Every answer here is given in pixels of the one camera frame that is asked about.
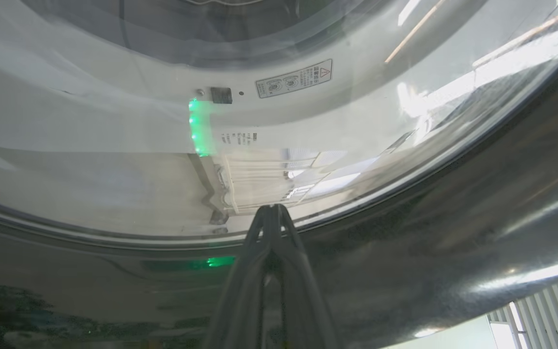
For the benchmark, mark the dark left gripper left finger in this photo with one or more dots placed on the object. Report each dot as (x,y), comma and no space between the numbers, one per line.
(240,300)

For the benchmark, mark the black-rimmed glass washer door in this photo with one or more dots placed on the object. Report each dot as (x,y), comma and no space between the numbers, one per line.
(453,242)

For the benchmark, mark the grey warning sticker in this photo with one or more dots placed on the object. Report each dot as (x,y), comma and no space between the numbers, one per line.
(293,79)

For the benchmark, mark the white front-load washing machine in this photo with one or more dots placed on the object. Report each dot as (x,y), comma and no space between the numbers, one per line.
(114,97)

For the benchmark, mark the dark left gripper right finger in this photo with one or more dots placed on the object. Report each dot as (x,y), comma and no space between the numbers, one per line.
(303,300)

